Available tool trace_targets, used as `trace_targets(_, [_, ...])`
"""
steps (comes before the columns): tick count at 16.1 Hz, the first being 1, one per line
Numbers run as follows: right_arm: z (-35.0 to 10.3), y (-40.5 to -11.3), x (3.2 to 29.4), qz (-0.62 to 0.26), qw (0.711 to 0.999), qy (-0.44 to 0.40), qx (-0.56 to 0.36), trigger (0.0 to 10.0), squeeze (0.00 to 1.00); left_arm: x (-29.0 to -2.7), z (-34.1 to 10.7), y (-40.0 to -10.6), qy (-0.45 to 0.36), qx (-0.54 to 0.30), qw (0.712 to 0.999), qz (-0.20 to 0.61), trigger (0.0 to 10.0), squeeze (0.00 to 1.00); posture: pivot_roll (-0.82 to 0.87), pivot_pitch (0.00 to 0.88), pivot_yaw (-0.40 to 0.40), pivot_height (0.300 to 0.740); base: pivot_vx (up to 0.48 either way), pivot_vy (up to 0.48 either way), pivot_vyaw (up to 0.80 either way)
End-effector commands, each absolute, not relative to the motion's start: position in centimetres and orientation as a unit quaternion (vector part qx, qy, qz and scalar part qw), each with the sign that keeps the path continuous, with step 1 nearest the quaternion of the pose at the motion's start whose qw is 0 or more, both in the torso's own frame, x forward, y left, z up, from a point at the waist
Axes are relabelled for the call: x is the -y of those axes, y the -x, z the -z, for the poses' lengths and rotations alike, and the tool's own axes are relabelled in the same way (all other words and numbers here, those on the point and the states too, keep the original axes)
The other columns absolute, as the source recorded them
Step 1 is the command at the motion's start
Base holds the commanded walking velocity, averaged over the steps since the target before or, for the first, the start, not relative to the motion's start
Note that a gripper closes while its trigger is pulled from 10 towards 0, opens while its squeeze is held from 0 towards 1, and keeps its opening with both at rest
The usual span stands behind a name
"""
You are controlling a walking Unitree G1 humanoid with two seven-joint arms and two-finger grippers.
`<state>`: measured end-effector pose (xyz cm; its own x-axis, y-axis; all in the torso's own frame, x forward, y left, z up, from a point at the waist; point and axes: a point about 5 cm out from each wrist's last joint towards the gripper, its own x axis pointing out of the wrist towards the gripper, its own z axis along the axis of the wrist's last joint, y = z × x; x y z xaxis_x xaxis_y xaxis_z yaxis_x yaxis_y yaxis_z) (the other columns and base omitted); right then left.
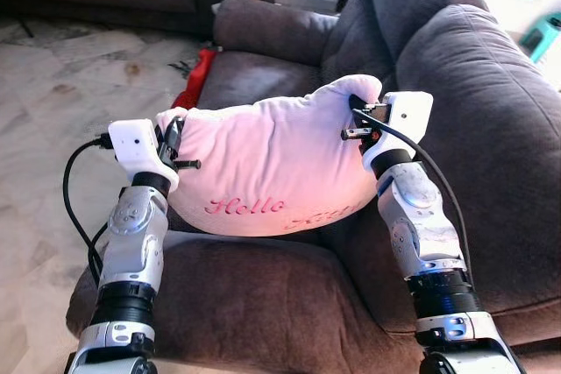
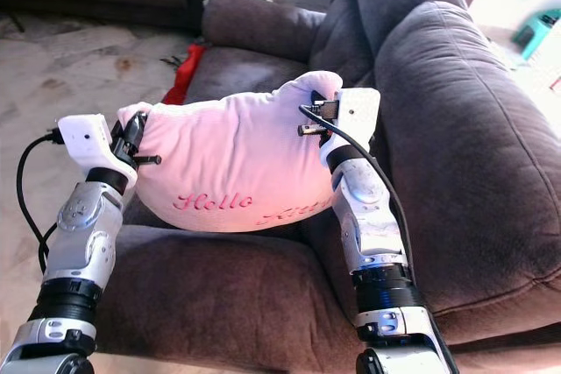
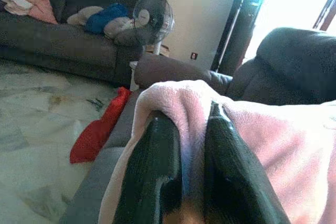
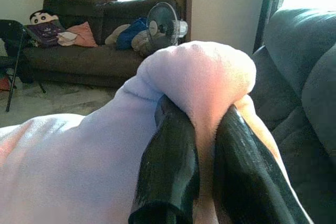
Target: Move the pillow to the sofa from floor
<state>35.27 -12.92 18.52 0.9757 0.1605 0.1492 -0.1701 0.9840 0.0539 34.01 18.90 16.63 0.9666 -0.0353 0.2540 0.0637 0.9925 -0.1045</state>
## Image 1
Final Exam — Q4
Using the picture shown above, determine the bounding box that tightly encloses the pink Hello Kitty pillow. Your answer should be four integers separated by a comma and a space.
156, 74, 384, 237

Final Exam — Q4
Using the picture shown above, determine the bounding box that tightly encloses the red pillow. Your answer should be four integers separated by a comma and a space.
171, 46, 217, 110

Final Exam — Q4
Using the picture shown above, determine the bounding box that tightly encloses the brown suede two-seat sofa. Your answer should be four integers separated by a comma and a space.
66, 0, 561, 374

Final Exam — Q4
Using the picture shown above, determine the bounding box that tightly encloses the teal plastic chair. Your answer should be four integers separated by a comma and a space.
519, 13, 561, 64

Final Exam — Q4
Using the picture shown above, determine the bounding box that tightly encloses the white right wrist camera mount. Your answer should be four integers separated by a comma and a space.
361, 91, 434, 173

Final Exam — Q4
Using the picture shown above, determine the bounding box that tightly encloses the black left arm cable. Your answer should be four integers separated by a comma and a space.
61, 135, 115, 283

